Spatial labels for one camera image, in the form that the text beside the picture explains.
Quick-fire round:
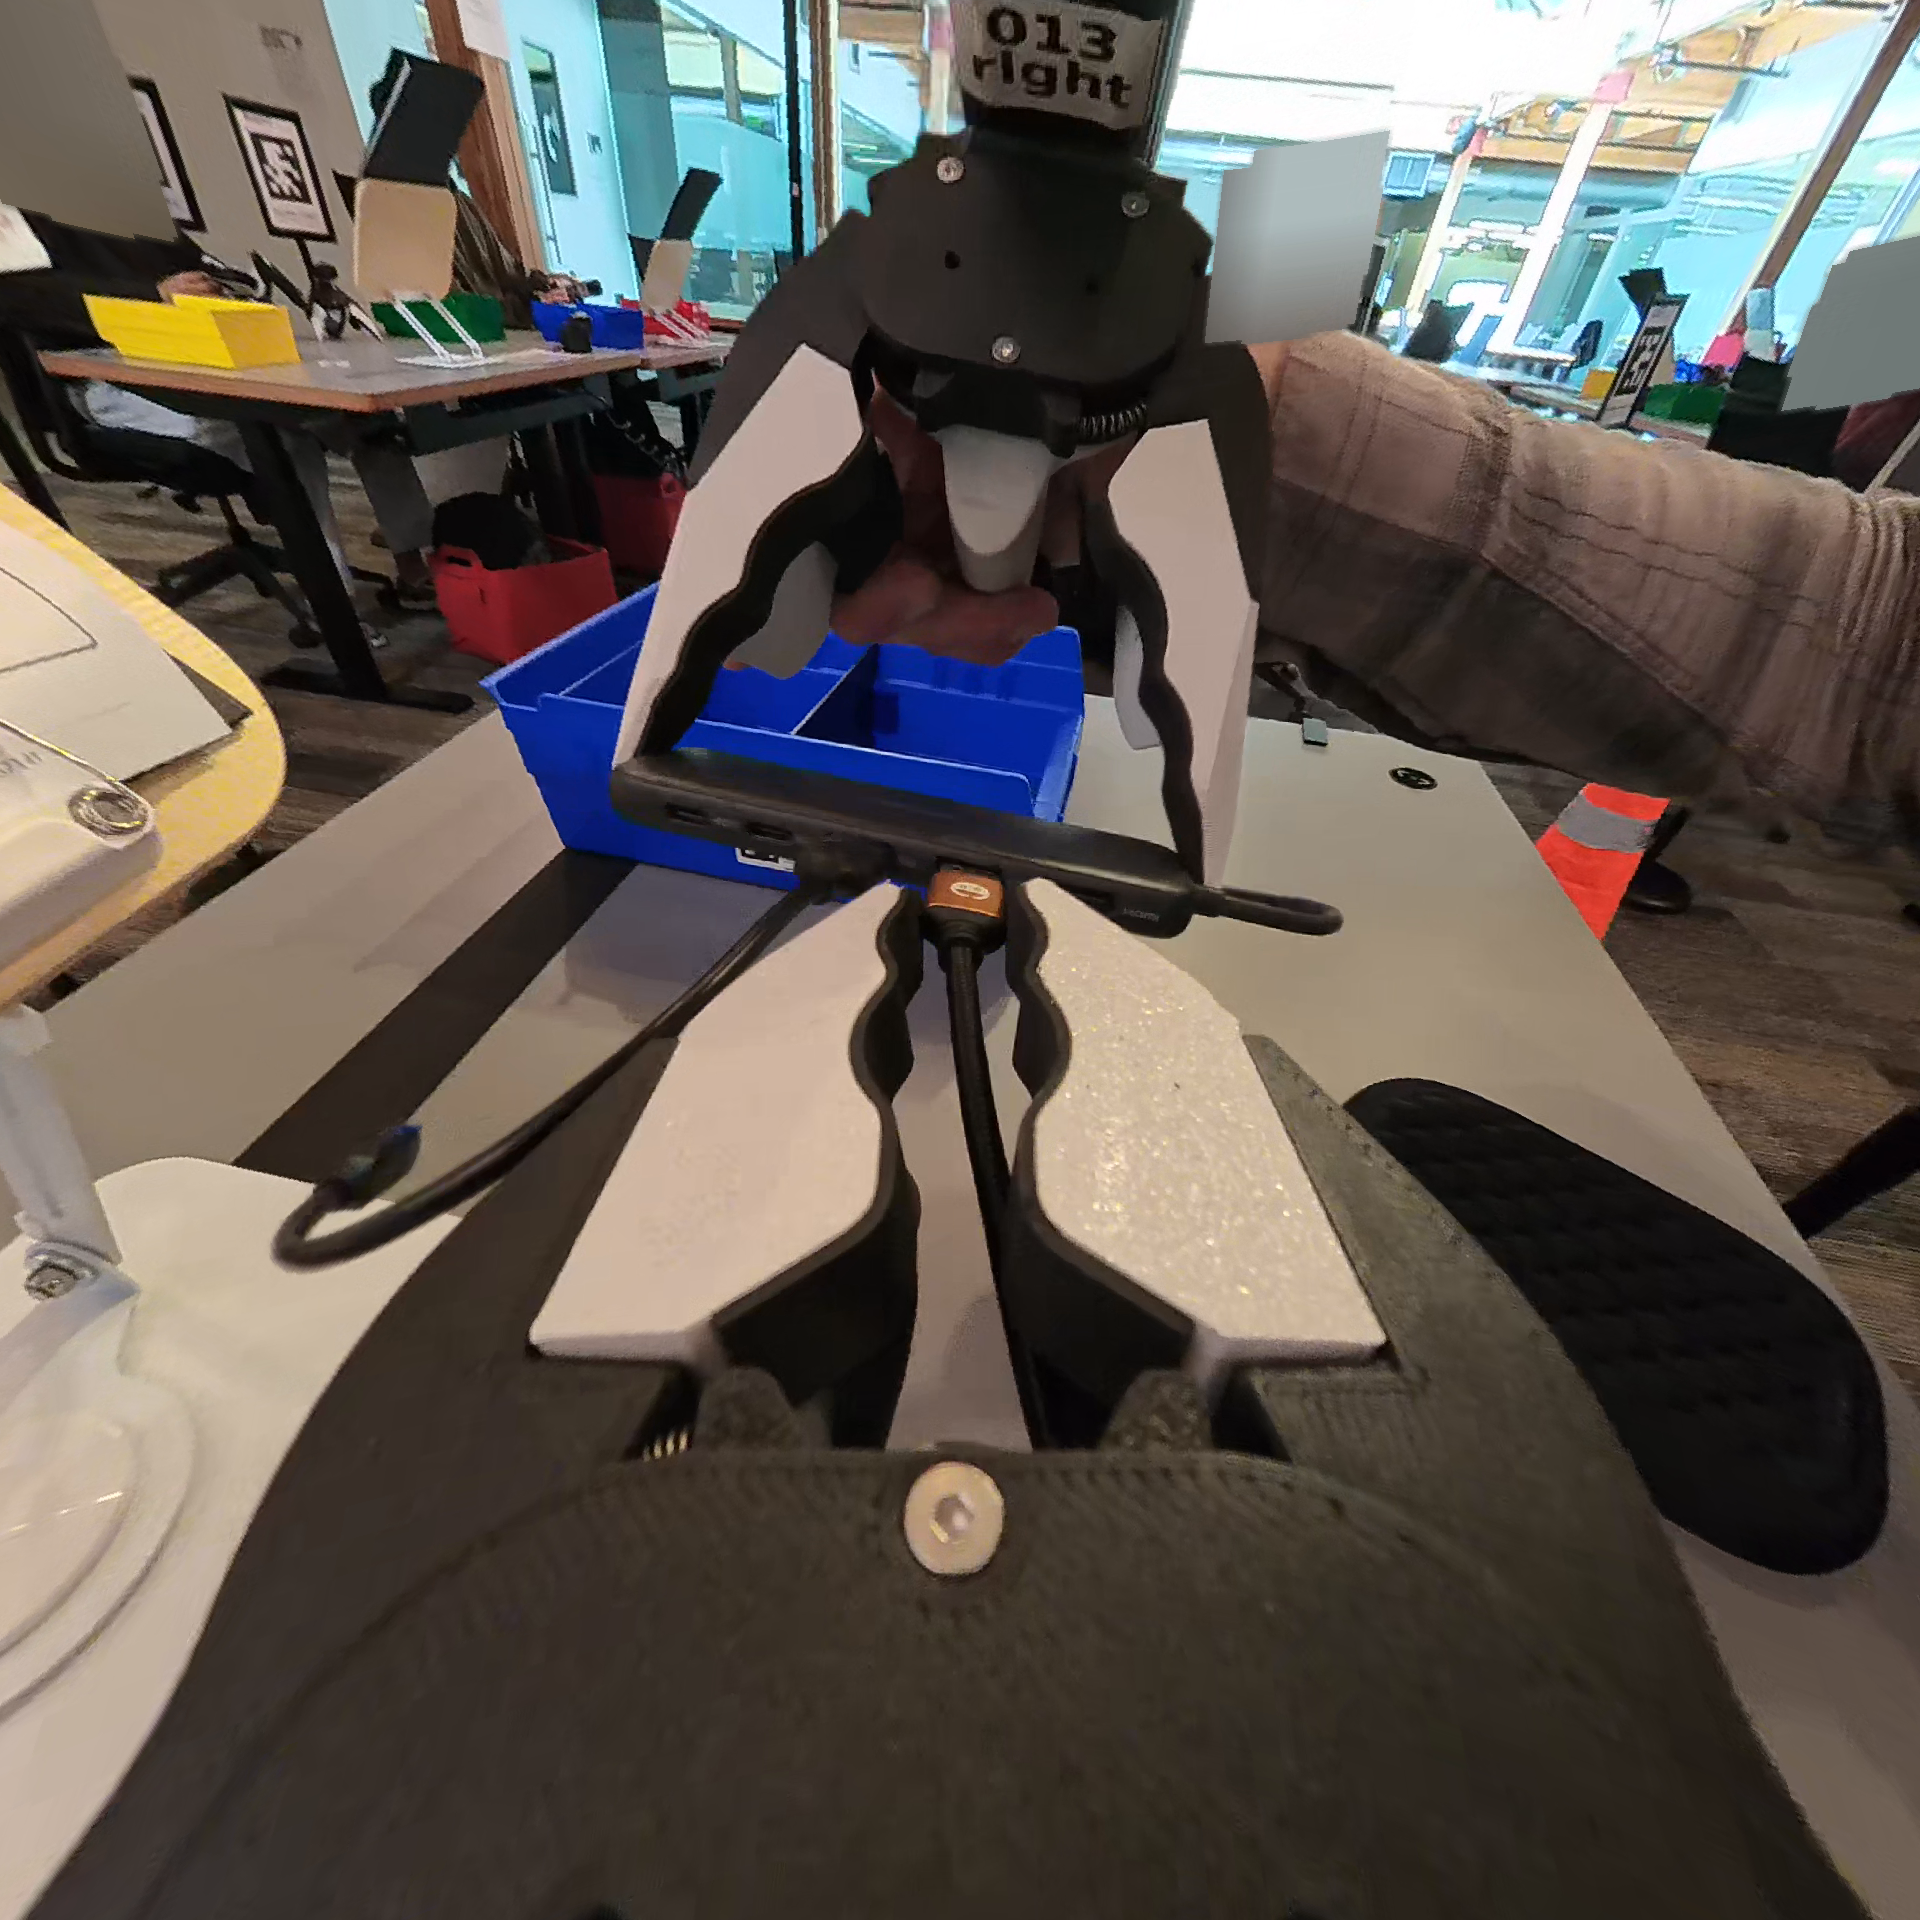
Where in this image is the slim black usb hub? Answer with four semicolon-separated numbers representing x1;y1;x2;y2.
607;749;1209;936

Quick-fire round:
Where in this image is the red plastic bin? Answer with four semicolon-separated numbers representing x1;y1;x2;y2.
426;536;627;669

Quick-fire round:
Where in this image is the yellow plastic bin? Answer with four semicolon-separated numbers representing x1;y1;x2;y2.
79;288;304;379

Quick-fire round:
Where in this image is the instruction sheet on stand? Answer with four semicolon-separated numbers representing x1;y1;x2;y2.
0;478;294;1011

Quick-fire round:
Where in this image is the green plastic bin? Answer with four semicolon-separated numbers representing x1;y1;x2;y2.
369;288;516;342

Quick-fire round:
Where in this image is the white stand base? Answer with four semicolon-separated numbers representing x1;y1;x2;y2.
0;1007;413;1920

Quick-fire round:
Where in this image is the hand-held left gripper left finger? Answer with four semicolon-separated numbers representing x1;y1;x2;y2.
532;885;918;1448

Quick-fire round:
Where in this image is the wooden work table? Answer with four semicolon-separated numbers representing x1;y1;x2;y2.
27;315;741;709

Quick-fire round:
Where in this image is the blue usb cable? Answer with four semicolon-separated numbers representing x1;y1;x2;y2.
272;876;833;1275

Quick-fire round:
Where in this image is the person's right forearm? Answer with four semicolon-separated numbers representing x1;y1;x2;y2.
1240;323;1920;831

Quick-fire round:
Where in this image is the person's right hand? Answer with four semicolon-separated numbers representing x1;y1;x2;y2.
821;355;1116;669

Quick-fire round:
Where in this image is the black wrist rest pad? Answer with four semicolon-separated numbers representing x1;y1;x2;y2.
1344;1069;1899;1580

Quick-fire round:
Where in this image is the orange usb cable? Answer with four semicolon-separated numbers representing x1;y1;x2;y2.
911;861;1049;1432

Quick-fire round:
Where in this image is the blue plastic bin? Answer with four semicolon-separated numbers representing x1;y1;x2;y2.
481;582;1091;897

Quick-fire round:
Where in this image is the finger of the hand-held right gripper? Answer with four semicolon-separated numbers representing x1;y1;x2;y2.
1086;417;1269;882
612;329;879;791

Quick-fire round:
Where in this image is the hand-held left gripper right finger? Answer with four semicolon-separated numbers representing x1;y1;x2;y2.
999;882;1396;1448

